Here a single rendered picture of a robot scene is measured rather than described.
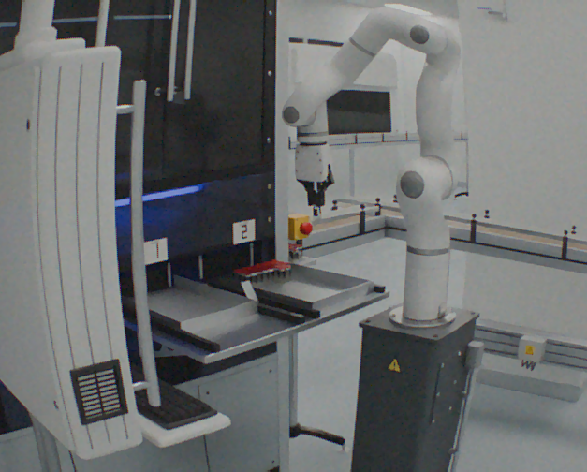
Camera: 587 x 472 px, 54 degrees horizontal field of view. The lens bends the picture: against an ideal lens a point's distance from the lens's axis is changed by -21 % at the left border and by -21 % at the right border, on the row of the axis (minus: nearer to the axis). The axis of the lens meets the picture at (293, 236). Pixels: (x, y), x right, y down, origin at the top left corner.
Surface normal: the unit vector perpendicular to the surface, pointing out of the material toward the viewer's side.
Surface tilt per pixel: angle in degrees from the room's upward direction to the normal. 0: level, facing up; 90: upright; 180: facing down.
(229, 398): 90
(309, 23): 90
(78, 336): 90
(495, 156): 90
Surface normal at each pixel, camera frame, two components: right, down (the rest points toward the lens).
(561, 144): -0.67, 0.15
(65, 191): 0.72, 0.14
